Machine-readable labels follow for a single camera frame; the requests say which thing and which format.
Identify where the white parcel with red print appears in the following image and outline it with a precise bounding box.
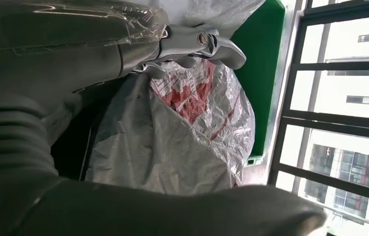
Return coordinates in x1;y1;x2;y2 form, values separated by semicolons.
85;59;256;196

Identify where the plain grey parcel bag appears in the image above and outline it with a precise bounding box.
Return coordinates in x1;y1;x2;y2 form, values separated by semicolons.
158;0;267;36

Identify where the green plastic crate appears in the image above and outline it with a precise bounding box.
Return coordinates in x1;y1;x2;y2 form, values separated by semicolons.
230;0;286;167

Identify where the grey building outside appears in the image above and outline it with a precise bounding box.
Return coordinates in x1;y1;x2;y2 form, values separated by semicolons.
302;130;369;236

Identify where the dark window frame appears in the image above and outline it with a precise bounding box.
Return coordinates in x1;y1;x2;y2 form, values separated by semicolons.
267;0;369;236

